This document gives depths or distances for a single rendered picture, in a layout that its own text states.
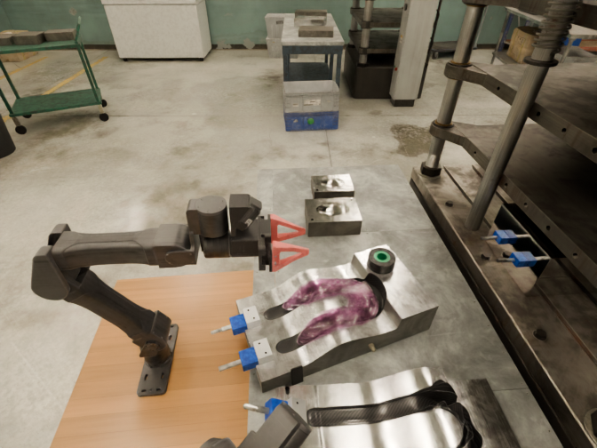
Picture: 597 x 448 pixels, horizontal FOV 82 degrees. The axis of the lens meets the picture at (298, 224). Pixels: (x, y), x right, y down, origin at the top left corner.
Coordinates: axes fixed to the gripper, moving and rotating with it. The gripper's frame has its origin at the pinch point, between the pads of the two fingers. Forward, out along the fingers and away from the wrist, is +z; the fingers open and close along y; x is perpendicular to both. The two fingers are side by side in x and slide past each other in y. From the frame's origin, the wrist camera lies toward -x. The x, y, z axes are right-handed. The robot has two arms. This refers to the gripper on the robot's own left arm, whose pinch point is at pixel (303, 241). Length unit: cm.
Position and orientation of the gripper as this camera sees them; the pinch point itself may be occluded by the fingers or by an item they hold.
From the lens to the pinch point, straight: 70.8
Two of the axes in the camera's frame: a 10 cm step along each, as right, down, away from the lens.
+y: -1.0, -6.3, 7.7
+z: 9.9, -0.2, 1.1
